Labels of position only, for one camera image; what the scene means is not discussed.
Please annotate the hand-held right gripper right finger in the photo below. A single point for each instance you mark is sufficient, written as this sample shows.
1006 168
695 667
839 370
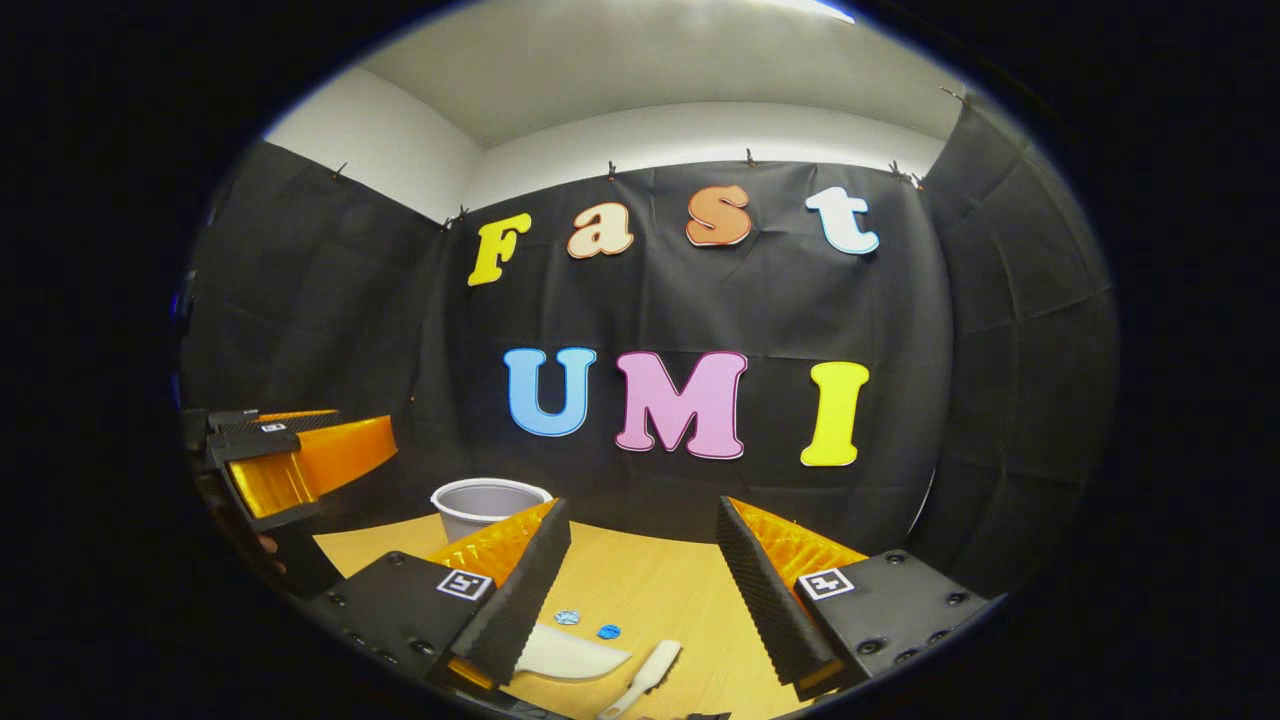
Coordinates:
890 610

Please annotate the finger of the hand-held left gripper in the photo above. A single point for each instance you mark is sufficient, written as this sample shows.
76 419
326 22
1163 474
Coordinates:
240 420
255 443

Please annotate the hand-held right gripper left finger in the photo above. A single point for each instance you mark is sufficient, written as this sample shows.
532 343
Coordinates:
400 605

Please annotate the white garbage bin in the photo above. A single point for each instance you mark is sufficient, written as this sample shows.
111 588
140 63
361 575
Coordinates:
485 510

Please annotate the white dustpan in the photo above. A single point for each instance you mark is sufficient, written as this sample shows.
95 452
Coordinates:
570 655

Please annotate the small white broom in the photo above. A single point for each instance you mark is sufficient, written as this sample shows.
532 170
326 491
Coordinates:
650 670

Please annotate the wooden desktop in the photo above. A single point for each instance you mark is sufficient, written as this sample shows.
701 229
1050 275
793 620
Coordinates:
640 590

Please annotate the black backdrop cloth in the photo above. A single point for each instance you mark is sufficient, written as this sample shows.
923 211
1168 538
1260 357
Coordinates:
700 300

